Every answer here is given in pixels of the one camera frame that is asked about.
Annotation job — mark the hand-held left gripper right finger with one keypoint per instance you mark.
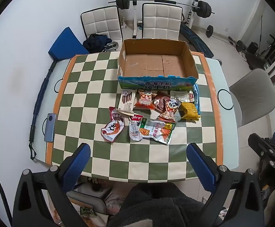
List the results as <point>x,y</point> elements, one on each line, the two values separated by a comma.
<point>202,167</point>

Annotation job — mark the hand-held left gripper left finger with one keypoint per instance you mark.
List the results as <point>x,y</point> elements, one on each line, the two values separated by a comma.
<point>77,163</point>

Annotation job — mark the white red sausage packet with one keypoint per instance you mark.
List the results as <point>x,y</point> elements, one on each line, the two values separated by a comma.
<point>111,130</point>

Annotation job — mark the yellow snack packet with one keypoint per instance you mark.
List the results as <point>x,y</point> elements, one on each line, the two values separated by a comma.
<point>189,111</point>

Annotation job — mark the white green snack packet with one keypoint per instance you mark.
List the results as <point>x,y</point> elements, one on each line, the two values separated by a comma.
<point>156,130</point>

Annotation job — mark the small dark red packet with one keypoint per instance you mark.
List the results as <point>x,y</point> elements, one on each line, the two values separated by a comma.
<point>116,117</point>

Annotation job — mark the red panda snack packet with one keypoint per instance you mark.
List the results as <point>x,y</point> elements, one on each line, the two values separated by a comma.
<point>169,110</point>

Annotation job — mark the clear packet with red label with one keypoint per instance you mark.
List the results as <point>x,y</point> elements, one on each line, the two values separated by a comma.
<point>135,130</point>

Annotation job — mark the dark red snack packet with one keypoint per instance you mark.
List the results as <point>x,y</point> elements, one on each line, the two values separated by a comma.
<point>160,102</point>

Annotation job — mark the cream wafer packet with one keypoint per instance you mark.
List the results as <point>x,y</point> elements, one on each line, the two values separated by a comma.
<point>127,101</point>

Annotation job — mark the orange panda snack packet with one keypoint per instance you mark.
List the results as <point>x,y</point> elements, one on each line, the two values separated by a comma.
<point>144,100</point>

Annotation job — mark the cardboard box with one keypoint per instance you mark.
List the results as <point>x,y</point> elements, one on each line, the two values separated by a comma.
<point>151,66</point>

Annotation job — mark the grey padded stool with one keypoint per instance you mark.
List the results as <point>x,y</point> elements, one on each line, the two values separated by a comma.
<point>87,198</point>

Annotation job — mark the grey smartphone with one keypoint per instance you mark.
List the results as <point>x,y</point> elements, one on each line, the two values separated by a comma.
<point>49,127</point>

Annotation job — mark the grey plastic chair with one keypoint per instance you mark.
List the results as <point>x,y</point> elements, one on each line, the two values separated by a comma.
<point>253,94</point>

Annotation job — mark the person's dark fleece clothing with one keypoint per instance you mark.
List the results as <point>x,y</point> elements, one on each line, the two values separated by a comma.
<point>165,205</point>

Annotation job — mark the green checkered tablecloth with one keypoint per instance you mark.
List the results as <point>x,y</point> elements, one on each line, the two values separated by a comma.
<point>92,94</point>

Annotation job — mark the black spring exercise bar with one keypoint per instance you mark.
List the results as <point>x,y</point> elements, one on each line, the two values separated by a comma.
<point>40,94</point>

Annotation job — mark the dark exercise machine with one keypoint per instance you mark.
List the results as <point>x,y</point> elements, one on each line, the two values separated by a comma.
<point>262,54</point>

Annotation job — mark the black weight bench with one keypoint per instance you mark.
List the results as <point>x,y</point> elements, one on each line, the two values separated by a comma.
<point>195,40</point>

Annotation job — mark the blue cushion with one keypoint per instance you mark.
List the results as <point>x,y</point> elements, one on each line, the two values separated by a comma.
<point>66,43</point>

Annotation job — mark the metal rings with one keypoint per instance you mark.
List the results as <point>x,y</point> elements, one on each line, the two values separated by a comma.
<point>110,46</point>

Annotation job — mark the white quilted chair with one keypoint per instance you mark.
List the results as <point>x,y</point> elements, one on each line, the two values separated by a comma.
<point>161,20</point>
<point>102,21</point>

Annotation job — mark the barbell on rack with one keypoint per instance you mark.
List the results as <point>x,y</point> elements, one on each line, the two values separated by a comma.
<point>134,16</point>

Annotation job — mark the barbell with black plates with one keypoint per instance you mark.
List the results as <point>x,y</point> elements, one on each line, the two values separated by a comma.
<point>123,0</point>

